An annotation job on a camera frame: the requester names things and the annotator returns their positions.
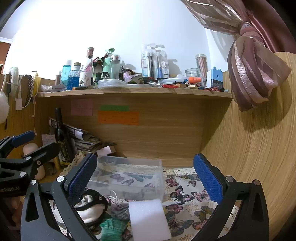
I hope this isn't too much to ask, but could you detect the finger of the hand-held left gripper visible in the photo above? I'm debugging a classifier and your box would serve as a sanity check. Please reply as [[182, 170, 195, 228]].
[[0, 142, 60, 180], [0, 130, 36, 158]]

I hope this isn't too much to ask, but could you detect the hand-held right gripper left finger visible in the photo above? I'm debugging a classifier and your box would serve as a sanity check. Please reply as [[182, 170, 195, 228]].
[[20, 153, 97, 241]]

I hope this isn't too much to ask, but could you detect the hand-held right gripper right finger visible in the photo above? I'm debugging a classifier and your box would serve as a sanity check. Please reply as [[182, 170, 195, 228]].
[[193, 153, 270, 241]]

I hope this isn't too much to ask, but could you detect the clear plastic box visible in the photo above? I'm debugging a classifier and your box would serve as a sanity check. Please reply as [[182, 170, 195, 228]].
[[86, 155, 165, 202]]

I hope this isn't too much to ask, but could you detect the white foam sponge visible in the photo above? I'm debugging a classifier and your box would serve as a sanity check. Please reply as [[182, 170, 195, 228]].
[[128, 199, 172, 241]]

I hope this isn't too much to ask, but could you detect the pink cylindrical container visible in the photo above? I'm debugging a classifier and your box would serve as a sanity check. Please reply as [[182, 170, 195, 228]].
[[23, 143, 46, 180]]

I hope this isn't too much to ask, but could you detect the beige paper note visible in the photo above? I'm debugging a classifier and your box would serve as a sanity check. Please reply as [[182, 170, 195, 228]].
[[42, 134, 57, 147]]

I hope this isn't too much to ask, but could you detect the dark wine bottle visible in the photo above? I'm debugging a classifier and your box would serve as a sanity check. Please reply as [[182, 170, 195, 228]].
[[54, 108, 75, 163]]

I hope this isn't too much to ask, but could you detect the black and white fabric pouch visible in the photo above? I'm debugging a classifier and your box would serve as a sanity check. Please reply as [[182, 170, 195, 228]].
[[74, 188, 109, 229]]

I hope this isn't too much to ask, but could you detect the white fluffy pompom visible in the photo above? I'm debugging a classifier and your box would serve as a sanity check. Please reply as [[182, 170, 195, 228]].
[[0, 92, 10, 124]]

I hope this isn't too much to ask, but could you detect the small pink box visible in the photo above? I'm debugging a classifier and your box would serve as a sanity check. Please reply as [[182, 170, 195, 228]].
[[96, 146, 116, 156]]

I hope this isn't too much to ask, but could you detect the butterfly printed tablecloth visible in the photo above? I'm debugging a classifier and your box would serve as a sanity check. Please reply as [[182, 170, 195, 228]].
[[52, 152, 241, 241]]

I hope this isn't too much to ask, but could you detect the stack of newspapers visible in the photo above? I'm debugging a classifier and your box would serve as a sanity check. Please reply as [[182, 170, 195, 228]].
[[48, 117, 102, 155]]

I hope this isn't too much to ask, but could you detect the grey patterned cloth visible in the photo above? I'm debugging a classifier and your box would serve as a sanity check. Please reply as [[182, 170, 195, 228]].
[[107, 197, 130, 220]]

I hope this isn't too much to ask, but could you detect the patterned black headband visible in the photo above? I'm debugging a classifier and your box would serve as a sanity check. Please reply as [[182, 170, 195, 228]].
[[25, 75, 34, 105]]

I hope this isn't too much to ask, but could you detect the green knitted cloth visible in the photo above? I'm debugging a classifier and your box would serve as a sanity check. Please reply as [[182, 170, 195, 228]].
[[97, 217, 130, 241]]

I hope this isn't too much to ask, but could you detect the pink sticky note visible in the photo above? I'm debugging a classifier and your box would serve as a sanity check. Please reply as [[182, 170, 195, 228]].
[[70, 99, 94, 116]]

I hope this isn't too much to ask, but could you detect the orange sticky note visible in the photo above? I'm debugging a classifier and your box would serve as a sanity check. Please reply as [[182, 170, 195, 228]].
[[97, 111, 140, 126]]

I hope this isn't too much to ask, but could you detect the green sticky note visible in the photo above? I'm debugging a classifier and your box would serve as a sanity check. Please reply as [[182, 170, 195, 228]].
[[100, 105, 129, 112]]

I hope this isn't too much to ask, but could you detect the blue mouthwash bottle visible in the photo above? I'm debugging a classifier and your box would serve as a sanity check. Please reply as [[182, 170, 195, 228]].
[[61, 60, 73, 85]]

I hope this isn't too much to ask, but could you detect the glass bottle with blue liquid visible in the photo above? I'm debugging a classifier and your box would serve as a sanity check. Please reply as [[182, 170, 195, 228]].
[[67, 62, 82, 90]]

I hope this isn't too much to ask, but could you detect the white pen cup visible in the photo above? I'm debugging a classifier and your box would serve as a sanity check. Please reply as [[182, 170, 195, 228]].
[[79, 71, 94, 87]]

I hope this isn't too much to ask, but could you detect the clear flat plastic case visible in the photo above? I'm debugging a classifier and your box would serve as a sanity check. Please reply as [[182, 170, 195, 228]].
[[97, 78, 127, 88]]

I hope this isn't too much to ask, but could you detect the blue and white pencil sharpener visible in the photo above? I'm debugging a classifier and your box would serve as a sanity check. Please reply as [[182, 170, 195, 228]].
[[206, 67, 224, 89]]

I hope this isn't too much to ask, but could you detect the glue bottle with orange cap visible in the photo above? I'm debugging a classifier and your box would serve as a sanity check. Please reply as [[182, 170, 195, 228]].
[[159, 76, 201, 85]]

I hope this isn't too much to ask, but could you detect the tall glass bottle brown label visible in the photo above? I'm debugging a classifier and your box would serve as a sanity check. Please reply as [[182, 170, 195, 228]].
[[85, 47, 95, 73]]

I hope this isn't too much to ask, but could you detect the wooden shelf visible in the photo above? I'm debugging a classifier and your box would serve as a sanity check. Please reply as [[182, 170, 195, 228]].
[[36, 84, 233, 100]]

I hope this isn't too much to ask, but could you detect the empty glass jar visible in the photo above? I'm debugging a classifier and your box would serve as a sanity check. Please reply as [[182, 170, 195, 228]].
[[184, 68, 204, 82]]

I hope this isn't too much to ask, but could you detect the mint green bottle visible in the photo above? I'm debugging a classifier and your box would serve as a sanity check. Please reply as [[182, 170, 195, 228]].
[[102, 48, 115, 75]]

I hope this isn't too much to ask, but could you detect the clear glass lotion bottle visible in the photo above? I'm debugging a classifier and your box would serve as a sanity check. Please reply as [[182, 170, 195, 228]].
[[110, 54, 122, 80]]

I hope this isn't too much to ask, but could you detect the purple nail polish bottle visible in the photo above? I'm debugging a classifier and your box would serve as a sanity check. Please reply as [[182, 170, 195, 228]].
[[120, 66, 133, 82]]

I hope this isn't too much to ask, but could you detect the clear tube of pencils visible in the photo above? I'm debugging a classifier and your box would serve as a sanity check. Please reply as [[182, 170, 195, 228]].
[[195, 54, 208, 80]]

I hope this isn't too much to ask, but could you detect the pink tied curtain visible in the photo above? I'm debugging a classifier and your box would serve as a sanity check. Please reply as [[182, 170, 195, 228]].
[[180, 0, 296, 112]]

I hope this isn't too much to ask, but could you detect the electric toothbrush blister pack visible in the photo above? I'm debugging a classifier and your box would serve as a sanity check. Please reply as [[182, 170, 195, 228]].
[[154, 44, 170, 79]]

